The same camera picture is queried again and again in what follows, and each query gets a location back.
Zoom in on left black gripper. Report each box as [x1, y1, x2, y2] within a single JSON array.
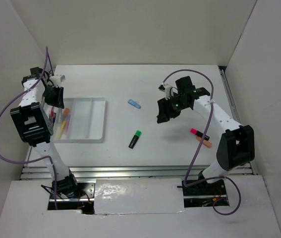
[[42, 85, 64, 109]]

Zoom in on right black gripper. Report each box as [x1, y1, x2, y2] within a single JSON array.
[[157, 95, 189, 123]]

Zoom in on red gel pen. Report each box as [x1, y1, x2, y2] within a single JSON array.
[[50, 107, 55, 122]]

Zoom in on mint L-point highlighter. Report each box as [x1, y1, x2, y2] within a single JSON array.
[[56, 108, 63, 123]]

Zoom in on orange cap clear highlighter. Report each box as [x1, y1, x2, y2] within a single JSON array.
[[61, 108, 70, 120]]

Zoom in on pink pastel highlighter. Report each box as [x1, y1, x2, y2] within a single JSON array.
[[64, 115, 71, 132]]

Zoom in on yellow pastel highlighter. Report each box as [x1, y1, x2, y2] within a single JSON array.
[[56, 120, 66, 139]]

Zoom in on pink cap black highlighter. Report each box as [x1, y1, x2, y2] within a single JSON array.
[[190, 128, 210, 141]]

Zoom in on green cap black highlighter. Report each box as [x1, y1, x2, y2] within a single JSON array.
[[128, 130, 142, 149]]

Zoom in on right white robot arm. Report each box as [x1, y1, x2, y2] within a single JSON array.
[[157, 76, 255, 194]]

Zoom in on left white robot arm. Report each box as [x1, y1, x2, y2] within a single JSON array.
[[10, 67, 80, 198]]

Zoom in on white compartment tray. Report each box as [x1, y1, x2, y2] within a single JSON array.
[[44, 97, 106, 143]]

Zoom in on orange translucent highlighter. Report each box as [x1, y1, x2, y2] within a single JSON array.
[[196, 136, 212, 148]]

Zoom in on white foil cover sheet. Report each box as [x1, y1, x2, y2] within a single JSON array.
[[94, 178, 185, 215]]

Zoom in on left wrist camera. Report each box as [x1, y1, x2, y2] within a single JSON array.
[[50, 75, 65, 88]]

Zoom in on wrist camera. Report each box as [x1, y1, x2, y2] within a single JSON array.
[[158, 84, 173, 100], [50, 75, 65, 88]]

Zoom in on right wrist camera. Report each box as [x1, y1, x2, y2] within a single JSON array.
[[158, 84, 173, 100]]

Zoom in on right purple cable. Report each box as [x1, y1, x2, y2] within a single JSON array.
[[162, 69, 242, 216]]

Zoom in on aluminium frame rail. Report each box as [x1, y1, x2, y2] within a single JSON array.
[[18, 64, 260, 206]]

